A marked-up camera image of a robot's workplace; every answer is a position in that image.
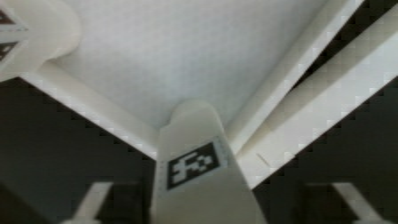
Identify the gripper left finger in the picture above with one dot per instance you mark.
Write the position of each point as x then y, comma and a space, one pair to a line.
113, 205

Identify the white leg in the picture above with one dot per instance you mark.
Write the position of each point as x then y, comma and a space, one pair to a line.
202, 192
40, 34

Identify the white desk top tray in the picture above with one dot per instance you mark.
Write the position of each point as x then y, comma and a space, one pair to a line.
172, 50

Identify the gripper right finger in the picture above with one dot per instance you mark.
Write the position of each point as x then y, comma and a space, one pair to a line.
339, 206

